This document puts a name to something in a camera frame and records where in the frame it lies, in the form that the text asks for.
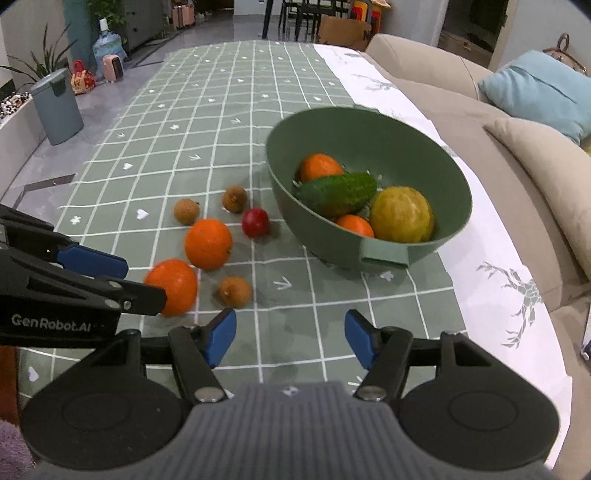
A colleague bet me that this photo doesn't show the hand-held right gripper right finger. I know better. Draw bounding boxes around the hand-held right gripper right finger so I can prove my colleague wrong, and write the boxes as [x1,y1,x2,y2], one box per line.
[345,310,492,401]

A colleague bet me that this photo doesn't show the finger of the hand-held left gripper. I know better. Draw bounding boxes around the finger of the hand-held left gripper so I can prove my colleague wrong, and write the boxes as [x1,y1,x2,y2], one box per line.
[0,204,129,280]
[0,250,168,315]

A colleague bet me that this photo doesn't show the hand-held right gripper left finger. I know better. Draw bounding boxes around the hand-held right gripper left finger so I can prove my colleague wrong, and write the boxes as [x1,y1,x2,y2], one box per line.
[95,308,237,405]

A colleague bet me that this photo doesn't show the orange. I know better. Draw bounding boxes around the orange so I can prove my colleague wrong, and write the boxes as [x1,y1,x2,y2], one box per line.
[300,154,345,183]
[335,215,375,239]
[185,218,233,271]
[144,259,199,317]

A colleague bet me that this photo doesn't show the brown lychee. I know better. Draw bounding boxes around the brown lychee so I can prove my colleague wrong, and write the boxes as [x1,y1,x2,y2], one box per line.
[222,186,248,214]
[174,198,201,226]
[218,276,253,308]

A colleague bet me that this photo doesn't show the small red round fruit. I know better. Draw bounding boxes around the small red round fruit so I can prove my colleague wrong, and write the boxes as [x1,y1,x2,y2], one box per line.
[241,208,270,238]

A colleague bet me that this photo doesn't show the green plastic bowl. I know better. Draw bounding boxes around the green plastic bowl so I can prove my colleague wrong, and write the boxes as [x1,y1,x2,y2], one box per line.
[265,107,472,273]

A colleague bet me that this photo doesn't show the yellow green round fruit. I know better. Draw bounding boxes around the yellow green round fruit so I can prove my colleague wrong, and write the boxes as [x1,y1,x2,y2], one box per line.
[369,186,435,244]

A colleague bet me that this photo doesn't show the green cucumber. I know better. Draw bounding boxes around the green cucumber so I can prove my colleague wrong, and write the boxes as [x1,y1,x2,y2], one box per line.
[295,172,378,217]

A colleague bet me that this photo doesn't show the green checked tablecloth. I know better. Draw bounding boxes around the green checked tablecloth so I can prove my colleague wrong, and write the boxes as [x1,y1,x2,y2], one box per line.
[9,39,467,402]

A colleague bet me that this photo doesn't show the grey trash bin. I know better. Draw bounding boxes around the grey trash bin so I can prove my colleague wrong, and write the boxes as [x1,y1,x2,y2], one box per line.
[30,68,85,146]

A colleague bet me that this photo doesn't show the white planter box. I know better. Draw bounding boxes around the white planter box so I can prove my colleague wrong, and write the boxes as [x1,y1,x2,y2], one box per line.
[0,92,51,195]

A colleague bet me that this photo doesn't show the white deer print tablecloth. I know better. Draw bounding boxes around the white deer print tablecloth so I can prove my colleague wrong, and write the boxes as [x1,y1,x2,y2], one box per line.
[314,44,573,407]

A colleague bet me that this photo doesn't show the red patterned bag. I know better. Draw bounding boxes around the red patterned bag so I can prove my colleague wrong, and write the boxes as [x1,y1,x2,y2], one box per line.
[71,60,96,95]

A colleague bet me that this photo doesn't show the pink space heater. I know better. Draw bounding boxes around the pink space heater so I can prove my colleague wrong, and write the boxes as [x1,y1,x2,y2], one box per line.
[102,54,126,83]

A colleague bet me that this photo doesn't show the long leaf potted plant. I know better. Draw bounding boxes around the long leaf potted plant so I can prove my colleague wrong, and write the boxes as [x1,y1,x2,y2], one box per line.
[0,23,77,93]

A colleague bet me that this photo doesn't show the blue water jug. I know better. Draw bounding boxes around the blue water jug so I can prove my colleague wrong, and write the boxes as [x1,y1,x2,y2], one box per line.
[92,18,127,79]

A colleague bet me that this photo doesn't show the grey dresser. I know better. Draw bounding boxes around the grey dresser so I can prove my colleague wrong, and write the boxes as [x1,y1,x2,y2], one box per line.
[122,0,169,56]

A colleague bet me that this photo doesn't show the trailing green plant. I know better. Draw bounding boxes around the trailing green plant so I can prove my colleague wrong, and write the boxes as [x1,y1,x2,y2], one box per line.
[88,0,127,29]

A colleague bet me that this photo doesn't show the beige sofa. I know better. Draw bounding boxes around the beige sofa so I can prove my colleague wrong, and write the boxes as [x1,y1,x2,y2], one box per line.
[365,33,591,462]

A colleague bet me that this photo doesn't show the beige cushion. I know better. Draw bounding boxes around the beige cushion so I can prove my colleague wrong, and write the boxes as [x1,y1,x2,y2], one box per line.
[483,117,591,222]

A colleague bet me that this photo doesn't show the pink suitcase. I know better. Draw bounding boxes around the pink suitcase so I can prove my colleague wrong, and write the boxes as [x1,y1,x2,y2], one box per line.
[171,2,197,31]

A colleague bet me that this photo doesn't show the brown paper bag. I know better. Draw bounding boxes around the brown paper bag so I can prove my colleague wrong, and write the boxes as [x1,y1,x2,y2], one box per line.
[316,16,377,49]

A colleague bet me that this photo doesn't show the light blue cushion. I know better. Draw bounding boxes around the light blue cushion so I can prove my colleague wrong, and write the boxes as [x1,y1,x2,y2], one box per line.
[478,50,591,145]

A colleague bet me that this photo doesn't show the black dining chair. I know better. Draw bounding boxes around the black dining chair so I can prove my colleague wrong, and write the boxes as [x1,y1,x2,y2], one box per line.
[279,0,352,42]

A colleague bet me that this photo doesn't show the stacked colourful stools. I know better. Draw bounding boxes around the stacked colourful stools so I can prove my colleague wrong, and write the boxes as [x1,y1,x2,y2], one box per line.
[351,0,385,24]

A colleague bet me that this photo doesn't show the brown handbag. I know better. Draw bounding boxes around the brown handbag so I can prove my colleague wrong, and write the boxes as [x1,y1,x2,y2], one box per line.
[542,33,591,77]

